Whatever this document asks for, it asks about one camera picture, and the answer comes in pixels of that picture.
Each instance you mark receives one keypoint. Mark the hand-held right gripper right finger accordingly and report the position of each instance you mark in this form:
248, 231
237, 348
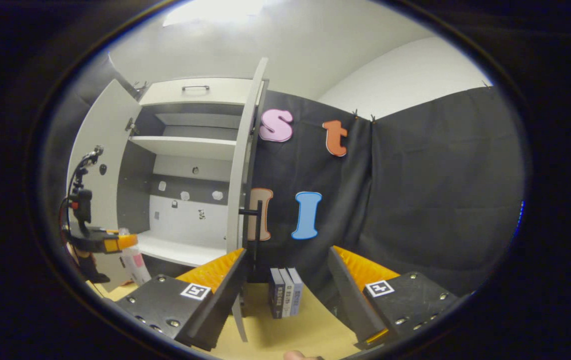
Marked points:
350, 300

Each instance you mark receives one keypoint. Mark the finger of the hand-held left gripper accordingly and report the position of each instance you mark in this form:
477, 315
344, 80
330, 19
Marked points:
123, 243
105, 231

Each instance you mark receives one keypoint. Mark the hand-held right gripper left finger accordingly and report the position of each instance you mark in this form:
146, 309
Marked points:
225, 300

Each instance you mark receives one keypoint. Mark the clear bottle with pink label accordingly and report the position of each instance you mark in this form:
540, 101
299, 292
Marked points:
138, 270

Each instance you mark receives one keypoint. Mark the white cabinet door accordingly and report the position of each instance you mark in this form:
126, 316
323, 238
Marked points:
110, 130
245, 150

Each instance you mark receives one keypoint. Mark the white and grey cabinet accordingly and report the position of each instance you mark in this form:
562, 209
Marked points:
185, 145

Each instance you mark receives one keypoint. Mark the blue book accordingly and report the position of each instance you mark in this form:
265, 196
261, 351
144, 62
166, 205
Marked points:
297, 290

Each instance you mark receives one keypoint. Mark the grey book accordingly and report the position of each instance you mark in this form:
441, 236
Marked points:
288, 292

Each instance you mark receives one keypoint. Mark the black backdrop cloth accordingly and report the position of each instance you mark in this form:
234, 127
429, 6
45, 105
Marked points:
440, 200

